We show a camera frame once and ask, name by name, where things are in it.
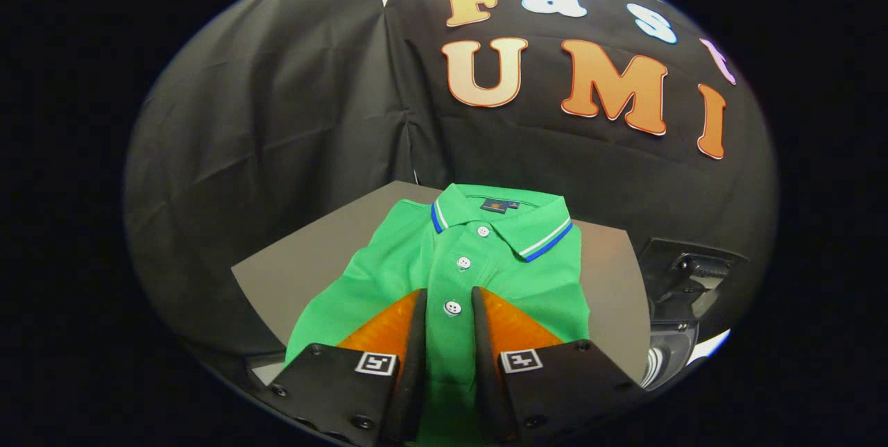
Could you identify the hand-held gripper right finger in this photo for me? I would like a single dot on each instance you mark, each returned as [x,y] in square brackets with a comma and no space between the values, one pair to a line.
[485,391]

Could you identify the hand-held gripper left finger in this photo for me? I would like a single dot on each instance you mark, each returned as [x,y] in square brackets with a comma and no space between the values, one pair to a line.
[415,377]

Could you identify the green polo shirt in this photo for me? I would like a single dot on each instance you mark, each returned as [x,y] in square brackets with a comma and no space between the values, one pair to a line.
[402,259]

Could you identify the dark glass washing machine lid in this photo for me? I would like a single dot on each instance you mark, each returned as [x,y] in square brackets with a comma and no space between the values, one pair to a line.
[694,273]

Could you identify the white floor board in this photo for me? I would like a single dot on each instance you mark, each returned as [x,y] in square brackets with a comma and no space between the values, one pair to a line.
[707,348]

